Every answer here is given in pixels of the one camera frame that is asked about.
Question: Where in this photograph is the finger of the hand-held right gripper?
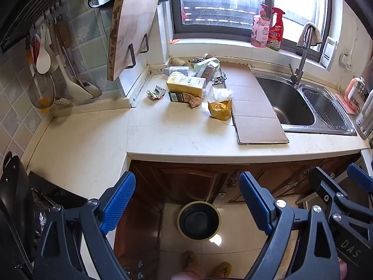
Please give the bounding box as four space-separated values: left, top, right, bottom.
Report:
347 163 373 194
309 166 354 219

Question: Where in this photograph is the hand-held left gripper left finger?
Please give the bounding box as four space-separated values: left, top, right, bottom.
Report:
33 171 137 280

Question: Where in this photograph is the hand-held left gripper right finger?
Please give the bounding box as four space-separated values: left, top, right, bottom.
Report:
239 171 340 280

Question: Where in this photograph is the black round trash bin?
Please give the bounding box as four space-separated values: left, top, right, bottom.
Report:
177 201 222 241

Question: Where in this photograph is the pink grey medicine box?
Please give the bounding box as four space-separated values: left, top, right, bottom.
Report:
200 63 221 80

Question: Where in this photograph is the white appliance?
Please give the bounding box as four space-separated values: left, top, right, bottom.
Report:
360 149 373 176

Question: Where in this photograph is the black gas stove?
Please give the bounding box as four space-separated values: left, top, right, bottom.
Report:
28 171 88 210

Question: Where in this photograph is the aluminium foil sheet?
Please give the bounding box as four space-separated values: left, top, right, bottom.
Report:
33 189 56 237

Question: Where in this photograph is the pink glass pitcher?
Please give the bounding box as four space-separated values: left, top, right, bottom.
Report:
335 77 366 113

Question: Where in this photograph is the brown cardboard sheet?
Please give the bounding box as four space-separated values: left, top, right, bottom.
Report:
214 63 290 145

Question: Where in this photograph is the steel sink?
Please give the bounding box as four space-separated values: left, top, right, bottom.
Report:
251 68 358 136

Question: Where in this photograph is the yellow crumpled bag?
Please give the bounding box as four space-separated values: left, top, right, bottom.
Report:
207 99 233 121

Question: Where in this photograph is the black wok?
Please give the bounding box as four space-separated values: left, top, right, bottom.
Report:
0 151 39 280

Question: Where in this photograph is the clear plastic bag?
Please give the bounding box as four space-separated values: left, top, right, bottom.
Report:
204 86 235 103

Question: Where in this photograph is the green red crumpled wrapper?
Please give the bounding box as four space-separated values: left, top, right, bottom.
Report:
146 85 166 101

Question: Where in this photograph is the steel ladle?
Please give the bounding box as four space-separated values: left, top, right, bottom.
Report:
61 45 103 98

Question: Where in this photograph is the white slotted spatula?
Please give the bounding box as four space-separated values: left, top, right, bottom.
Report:
53 54 72 106

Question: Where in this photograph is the crumpled pink wrapper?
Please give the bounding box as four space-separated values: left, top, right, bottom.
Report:
188 93 203 108

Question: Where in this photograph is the black small box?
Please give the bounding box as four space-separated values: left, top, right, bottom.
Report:
168 91 192 103

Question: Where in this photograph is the white plastic ladle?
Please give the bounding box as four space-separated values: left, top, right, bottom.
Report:
55 44 93 100

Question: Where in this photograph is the steel faucet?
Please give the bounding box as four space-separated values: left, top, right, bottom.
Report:
289 25 323 86

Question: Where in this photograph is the yellow carton box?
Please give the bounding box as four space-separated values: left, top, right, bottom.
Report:
166 71 207 98

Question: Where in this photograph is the steel mesh strainer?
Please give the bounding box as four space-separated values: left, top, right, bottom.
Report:
29 73 56 110

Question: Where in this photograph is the white small box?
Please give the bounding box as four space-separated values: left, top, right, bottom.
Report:
164 66 190 77

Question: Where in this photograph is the beige cloth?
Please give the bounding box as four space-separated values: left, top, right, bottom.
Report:
297 22 323 47

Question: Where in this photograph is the black cutting board holder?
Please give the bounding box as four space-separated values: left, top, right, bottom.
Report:
125 33 150 69

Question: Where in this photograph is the green white wrapper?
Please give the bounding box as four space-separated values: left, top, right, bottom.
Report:
191 58 220 71

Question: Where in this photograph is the red spray bottle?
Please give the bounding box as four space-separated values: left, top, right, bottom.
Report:
266 7 286 51

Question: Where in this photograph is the white rice paddle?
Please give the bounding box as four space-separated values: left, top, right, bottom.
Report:
36 23 52 74

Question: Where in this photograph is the pink soap bottle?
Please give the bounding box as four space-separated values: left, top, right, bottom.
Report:
251 4 272 48

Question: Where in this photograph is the wooden cutting board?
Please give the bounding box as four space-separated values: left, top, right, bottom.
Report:
106 0 159 81

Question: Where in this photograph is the dark framed window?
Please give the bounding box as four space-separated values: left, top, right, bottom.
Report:
170 0 333 63

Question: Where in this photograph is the black range hood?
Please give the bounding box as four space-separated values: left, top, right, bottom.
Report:
0 0 72 53

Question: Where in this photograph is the wire drain basket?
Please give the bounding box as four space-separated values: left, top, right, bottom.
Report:
301 87 349 130

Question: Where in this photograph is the white wall outlet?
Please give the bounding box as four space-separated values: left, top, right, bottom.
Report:
339 52 355 71

